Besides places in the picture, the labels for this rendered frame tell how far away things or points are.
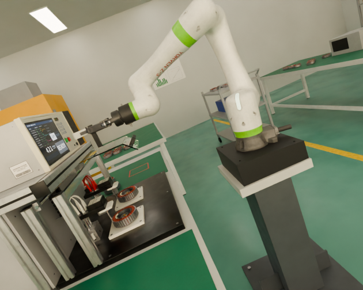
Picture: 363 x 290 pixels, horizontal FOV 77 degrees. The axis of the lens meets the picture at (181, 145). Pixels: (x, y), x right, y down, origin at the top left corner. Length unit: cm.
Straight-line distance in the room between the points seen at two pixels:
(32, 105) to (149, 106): 380
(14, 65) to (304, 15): 761
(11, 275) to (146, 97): 81
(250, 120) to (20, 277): 99
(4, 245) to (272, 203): 101
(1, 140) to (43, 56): 579
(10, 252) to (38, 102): 392
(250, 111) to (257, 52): 621
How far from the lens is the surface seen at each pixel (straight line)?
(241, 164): 94
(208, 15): 102
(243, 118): 100
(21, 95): 509
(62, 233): 112
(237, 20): 711
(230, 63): 116
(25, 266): 95
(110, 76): 632
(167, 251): 82
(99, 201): 100
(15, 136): 95
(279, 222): 120
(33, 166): 95
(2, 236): 92
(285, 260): 134
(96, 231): 106
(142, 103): 109
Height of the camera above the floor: 122
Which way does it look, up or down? 14 degrees down
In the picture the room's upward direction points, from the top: 23 degrees counter-clockwise
